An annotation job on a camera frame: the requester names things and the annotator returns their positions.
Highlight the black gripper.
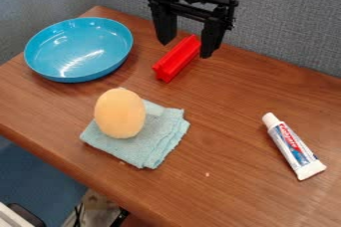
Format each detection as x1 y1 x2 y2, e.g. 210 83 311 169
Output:
148 0 238 58

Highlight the blue plate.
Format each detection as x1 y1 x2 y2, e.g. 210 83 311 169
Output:
24 17 133 83

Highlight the yellow foam ball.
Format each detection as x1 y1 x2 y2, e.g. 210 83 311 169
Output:
93 89 147 138

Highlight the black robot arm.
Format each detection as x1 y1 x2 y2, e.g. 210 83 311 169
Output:
148 0 238 58

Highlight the red plastic block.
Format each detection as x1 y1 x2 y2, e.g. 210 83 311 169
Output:
152 35 200 83

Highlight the light blue folded cloth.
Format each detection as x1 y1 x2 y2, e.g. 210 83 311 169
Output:
80 99 190 169

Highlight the white toothpaste tube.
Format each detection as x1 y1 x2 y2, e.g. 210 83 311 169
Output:
262 113 326 181

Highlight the beige bag under table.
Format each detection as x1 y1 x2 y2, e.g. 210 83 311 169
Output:
61 189 129 227

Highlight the black chair part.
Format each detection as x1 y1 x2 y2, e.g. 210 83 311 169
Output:
8 203 47 227

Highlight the white object at corner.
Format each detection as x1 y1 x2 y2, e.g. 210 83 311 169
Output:
0 202 33 227

